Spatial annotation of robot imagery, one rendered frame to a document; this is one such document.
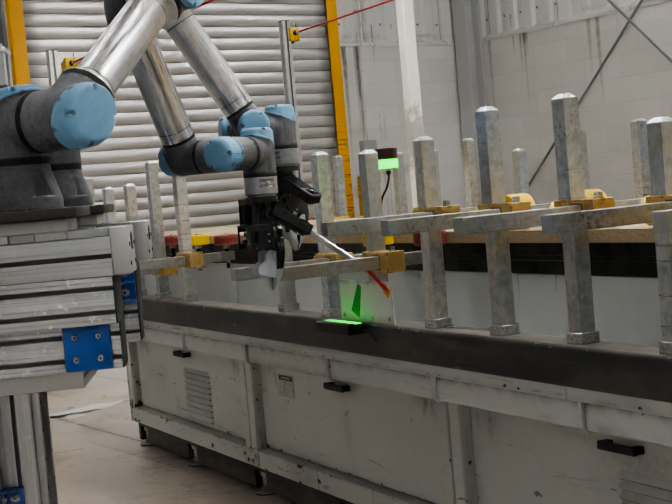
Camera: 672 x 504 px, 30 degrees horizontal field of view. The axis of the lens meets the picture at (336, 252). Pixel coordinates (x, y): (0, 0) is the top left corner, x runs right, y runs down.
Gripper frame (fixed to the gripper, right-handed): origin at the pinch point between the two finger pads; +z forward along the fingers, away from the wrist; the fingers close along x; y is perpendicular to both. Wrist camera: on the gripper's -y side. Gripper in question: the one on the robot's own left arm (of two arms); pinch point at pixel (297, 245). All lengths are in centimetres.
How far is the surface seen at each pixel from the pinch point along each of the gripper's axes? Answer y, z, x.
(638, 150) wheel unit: -35, -16, -112
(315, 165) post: 0.0, -19.6, -9.1
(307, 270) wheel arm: -21.1, 4.6, 19.6
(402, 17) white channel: 68, -73, -136
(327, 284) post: -0.7, 10.9, -8.8
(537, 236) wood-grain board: -68, 1, -4
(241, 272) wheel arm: 4.3, 4.9, 16.2
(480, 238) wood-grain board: -47.4, 1.2, -11.8
